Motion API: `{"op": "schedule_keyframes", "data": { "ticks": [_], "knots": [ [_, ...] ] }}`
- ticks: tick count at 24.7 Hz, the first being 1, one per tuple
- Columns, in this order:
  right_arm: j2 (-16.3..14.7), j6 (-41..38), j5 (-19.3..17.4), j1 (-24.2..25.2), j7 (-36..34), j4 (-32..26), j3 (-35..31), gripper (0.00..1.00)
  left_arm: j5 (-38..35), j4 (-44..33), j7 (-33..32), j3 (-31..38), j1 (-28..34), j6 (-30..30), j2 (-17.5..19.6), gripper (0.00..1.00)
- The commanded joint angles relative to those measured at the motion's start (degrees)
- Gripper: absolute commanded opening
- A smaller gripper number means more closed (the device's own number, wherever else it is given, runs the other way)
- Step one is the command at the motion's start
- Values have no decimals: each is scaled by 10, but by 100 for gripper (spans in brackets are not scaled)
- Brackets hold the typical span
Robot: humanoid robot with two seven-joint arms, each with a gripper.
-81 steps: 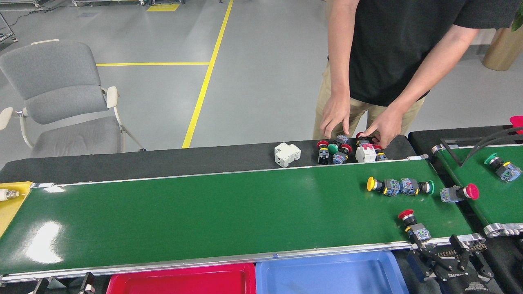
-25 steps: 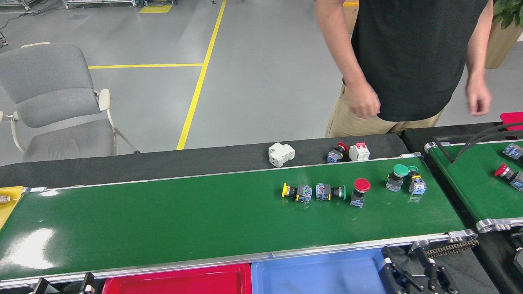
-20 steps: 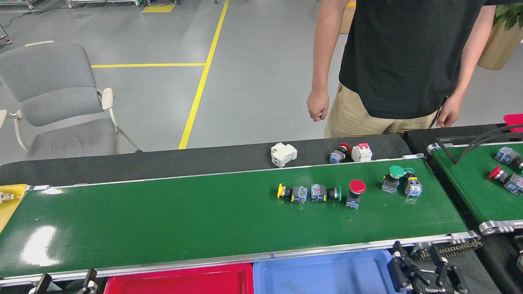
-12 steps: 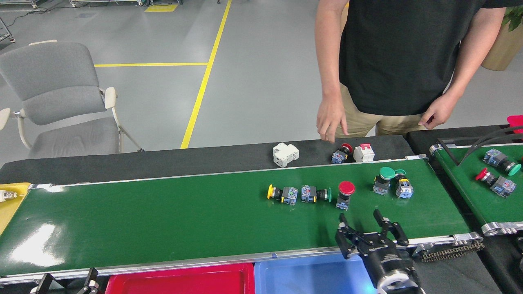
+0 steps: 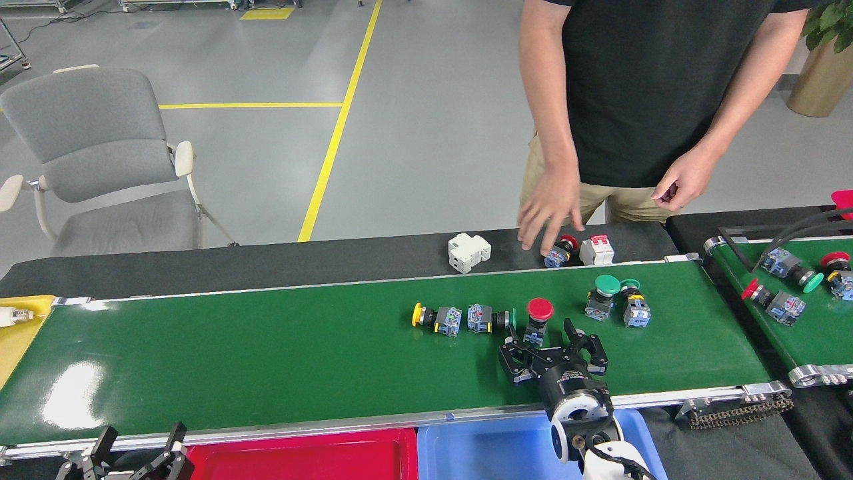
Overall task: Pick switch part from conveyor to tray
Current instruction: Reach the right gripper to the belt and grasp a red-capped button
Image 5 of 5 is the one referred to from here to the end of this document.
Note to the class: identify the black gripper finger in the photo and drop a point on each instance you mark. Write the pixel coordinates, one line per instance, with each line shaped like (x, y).
(590, 350)
(90, 456)
(523, 363)
(174, 456)

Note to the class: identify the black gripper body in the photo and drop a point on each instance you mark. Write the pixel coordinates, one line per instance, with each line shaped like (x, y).
(570, 380)

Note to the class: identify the white circuit breaker red toggle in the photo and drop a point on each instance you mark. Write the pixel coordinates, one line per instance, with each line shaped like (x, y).
(468, 253)
(596, 253)

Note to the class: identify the person's right forearm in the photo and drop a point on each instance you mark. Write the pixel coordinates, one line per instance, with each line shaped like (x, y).
(550, 100)

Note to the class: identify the person's left forearm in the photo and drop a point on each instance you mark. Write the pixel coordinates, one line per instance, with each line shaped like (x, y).
(746, 93)

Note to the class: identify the blue plastic tray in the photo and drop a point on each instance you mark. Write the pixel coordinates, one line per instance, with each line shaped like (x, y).
(480, 453)

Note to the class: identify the red plastic tray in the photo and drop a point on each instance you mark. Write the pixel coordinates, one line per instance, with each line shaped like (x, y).
(300, 460)

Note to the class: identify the yellow plastic tray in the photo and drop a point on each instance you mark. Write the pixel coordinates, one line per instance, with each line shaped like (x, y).
(20, 346)

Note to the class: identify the long green conveyor belt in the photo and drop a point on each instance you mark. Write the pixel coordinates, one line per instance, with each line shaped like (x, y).
(266, 360)

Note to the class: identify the short green conveyor belt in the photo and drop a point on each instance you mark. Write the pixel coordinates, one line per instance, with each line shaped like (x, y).
(820, 333)

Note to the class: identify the person's right hand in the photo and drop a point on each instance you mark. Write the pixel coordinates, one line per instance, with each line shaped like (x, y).
(550, 206)

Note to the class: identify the person's left hand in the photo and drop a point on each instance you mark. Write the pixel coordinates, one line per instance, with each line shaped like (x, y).
(693, 176)

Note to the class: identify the green button yellow collar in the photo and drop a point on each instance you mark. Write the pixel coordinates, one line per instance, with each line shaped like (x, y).
(636, 312)

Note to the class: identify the yellow mushroom push button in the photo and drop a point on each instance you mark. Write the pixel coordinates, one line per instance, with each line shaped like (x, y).
(448, 321)

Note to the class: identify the white light bulb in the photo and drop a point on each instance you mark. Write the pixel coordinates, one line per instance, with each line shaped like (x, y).
(10, 316)

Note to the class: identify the black cloth covered table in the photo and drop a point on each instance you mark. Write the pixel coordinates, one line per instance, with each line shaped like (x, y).
(733, 216)
(266, 266)

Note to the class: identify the person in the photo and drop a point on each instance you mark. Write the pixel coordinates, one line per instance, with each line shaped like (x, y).
(666, 100)

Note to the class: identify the red plastic bin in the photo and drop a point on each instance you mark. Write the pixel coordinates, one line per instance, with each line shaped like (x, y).
(845, 198)

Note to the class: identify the grey office chair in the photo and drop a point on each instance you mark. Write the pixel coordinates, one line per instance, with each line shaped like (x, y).
(86, 126)

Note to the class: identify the potted plant tan pot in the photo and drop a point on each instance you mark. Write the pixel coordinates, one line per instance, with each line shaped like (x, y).
(823, 86)

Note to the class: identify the metal rack cart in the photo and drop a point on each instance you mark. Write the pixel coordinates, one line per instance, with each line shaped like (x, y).
(10, 61)

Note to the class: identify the white metal rack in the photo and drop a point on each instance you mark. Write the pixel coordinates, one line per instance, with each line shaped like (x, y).
(173, 3)

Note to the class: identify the black guide frame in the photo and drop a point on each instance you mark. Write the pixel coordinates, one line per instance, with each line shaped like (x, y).
(740, 253)

